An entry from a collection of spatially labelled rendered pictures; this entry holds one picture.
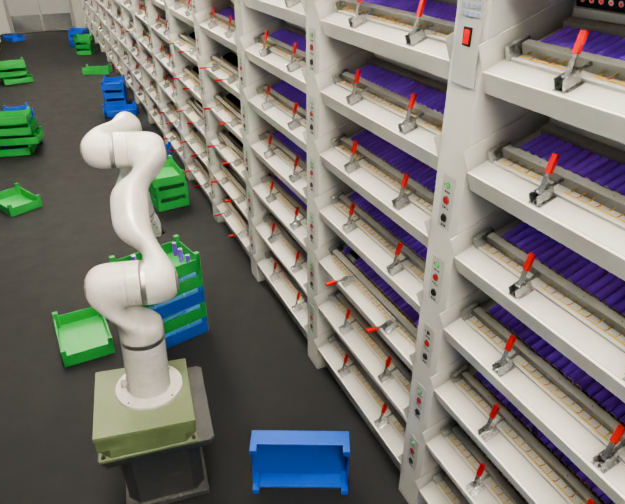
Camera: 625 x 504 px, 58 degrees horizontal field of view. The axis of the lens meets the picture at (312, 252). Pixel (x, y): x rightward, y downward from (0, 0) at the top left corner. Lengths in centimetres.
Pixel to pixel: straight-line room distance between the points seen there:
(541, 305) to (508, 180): 25
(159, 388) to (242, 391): 60
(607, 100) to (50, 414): 203
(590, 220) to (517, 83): 26
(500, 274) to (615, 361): 29
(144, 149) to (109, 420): 75
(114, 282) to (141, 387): 35
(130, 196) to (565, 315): 109
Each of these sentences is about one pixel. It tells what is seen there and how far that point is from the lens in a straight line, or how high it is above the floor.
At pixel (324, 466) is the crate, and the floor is 4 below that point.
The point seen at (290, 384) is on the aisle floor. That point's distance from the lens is 224.
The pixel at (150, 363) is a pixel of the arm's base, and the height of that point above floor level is 51.
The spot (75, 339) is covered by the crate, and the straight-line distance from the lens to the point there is 264.
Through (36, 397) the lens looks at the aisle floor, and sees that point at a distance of 243.
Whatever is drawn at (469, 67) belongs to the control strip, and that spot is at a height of 132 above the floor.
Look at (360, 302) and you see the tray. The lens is 178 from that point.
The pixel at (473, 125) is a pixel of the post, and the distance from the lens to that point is 116.
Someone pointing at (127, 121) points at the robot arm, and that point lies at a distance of 176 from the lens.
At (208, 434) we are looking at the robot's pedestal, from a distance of 172.
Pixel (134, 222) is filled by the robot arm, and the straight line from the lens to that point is 154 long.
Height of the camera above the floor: 155
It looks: 31 degrees down
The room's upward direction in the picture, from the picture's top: straight up
